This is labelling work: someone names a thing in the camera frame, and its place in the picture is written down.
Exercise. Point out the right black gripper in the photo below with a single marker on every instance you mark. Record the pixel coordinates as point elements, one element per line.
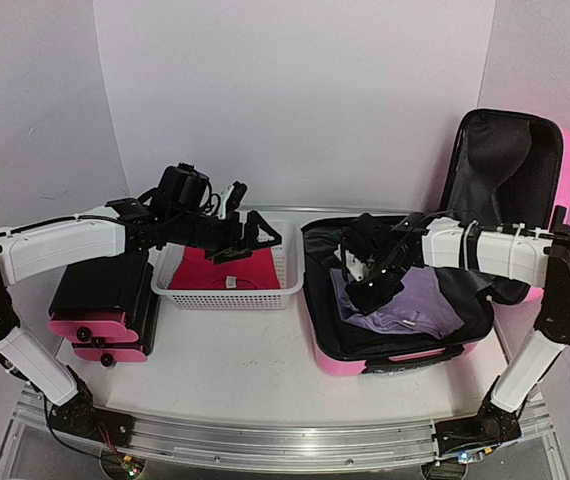
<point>374,282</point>

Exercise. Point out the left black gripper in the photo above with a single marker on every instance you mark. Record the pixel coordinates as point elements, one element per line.
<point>233,240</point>

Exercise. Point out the white plastic mesh basket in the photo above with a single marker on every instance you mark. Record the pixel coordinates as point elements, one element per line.
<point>288,260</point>

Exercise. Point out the magenta garment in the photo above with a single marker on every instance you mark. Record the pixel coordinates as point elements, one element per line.
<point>195,272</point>

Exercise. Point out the lavender garment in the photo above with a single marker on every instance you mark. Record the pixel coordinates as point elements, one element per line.
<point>420,308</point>

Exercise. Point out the pink hard-shell suitcase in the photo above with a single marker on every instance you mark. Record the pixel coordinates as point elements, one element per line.
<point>505,168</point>

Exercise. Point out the pink and black case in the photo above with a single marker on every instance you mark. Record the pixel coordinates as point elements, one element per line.
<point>106,309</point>

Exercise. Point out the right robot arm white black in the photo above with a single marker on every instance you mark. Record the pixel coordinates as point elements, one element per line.
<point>537,257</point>

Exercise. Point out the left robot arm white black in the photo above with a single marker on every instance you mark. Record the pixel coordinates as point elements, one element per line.
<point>44,249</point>

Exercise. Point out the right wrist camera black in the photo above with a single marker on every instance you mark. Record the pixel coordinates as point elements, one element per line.
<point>366,248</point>

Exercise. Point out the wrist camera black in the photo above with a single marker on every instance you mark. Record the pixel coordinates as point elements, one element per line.
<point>366,248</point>
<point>181,189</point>

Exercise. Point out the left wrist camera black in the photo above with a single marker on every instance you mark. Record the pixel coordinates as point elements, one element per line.
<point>181,189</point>

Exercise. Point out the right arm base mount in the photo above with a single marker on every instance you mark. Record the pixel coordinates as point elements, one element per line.
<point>490,427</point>

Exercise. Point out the curved aluminium rail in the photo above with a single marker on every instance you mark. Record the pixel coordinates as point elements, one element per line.
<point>282,422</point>

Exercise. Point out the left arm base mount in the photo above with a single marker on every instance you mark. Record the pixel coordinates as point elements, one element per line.
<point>79,417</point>

